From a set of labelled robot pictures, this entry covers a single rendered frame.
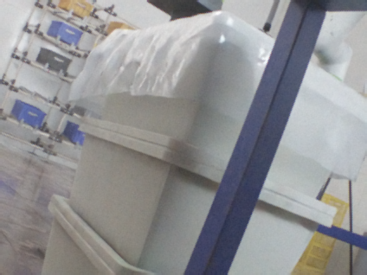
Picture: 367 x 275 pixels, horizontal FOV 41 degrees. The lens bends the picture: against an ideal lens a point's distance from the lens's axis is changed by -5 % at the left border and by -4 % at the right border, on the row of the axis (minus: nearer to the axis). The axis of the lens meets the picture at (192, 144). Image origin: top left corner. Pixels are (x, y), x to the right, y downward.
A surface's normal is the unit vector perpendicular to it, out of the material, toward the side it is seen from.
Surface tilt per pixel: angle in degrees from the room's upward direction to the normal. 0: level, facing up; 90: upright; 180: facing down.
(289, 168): 96
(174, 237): 96
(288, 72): 90
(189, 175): 96
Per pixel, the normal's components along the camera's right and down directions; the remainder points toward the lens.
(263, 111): -0.74, -0.34
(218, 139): 0.40, 0.21
